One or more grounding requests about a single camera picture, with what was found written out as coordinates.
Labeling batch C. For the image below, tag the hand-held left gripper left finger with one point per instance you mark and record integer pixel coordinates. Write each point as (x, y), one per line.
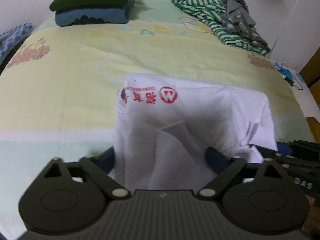
(106, 160)

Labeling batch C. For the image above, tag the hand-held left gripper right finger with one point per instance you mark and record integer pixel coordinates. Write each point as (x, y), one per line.
(215, 158)

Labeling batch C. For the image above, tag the blue checkered cloth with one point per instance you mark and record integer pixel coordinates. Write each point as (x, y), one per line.
(12, 37)

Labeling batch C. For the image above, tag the green white striped shirt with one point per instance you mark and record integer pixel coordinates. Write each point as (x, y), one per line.
(200, 5)

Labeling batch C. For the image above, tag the dark green folded garment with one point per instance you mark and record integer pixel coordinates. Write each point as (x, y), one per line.
(87, 1)

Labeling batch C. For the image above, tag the grey knitted sweater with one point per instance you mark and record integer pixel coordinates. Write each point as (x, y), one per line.
(240, 17)

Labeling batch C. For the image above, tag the pastel printed blanket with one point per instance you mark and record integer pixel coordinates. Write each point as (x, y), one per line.
(75, 92)

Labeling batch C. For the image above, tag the wooden door frame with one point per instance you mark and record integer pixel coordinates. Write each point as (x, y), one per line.
(312, 75)

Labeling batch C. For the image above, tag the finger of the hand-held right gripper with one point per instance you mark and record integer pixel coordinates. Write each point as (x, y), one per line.
(265, 151)
(283, 147)

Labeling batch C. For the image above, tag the white polo shirt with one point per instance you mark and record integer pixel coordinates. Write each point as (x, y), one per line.
(187, 120)

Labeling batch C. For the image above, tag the white desk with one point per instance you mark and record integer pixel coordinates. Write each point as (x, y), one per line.
(307, 100)

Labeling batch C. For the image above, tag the blue folded garment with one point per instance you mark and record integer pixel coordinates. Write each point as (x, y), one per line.
(100, 15)

